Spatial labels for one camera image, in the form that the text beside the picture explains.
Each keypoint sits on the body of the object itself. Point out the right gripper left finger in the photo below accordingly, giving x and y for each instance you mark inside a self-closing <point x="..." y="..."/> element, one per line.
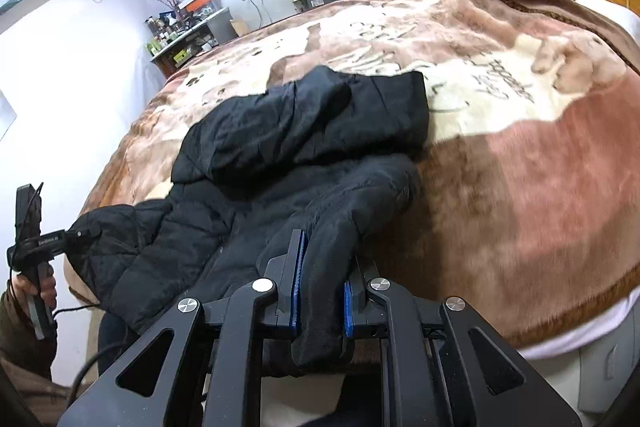
<point x="279" y="308"/>

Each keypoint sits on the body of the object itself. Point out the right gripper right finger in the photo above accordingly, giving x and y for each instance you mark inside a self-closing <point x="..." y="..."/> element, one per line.
<point x="362" y="319"/>

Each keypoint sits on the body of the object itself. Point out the black padded jacket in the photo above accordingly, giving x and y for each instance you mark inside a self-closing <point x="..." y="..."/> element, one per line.
<point x="330" y="154"/>

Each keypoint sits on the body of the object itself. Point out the person's left hand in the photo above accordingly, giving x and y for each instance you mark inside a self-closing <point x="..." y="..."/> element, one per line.
<point x="46" y="289"/>

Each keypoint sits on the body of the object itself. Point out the brown plush bed blanket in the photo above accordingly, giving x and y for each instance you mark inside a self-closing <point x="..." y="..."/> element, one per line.
<point x="529" y="201"/>

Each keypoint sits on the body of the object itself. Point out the white bed sheet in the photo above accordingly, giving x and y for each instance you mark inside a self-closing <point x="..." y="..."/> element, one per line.
<point x="581" y="335"/>

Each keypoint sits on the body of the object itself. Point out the orange storage box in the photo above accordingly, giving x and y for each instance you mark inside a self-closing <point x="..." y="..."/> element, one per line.
<point x="195" y="5"/>

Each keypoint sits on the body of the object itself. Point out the white pillow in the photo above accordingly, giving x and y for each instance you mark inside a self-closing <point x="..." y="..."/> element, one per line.
<point x="617" y="13"/>

